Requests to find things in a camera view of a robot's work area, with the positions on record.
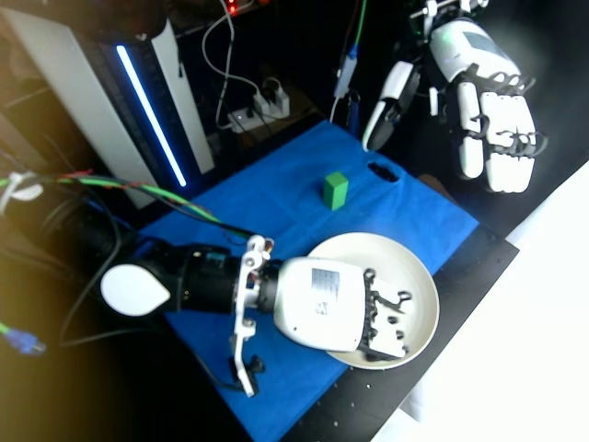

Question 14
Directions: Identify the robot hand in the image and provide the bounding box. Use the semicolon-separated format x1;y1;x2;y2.
362;15;549;194
272;256;414;364

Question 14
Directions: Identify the green block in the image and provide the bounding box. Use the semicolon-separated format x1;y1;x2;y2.
322;171;350;212

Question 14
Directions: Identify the white round plate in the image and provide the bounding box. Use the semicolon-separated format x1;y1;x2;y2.
306;232;440;370

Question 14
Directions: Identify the white adapter with blue plug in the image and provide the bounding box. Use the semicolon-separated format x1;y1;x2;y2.
332;44;361;99

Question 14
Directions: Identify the blue cloth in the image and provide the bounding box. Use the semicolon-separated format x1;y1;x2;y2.
137;120;480;442

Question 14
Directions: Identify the black perforated board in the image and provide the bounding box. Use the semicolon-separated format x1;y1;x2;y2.
280;225;521;442

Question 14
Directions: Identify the white power strip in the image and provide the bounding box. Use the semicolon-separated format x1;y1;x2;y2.
226;77;292;134

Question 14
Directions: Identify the white cloth sheet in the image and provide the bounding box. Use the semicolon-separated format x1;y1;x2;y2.
367;158;589;442

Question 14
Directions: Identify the red lit electronics board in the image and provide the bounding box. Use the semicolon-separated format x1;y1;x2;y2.
223;0;271;17

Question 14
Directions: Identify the white tower with light strip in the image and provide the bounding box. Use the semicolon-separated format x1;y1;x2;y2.
0;6;216;204

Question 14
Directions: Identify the hanging green cable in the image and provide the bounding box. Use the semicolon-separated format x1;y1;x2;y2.
351;0;370;52

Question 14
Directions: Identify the white cable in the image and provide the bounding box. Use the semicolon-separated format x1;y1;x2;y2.
201;0;261;131

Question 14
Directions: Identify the blue cable connector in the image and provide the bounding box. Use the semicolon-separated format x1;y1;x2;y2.
0;321;48;356

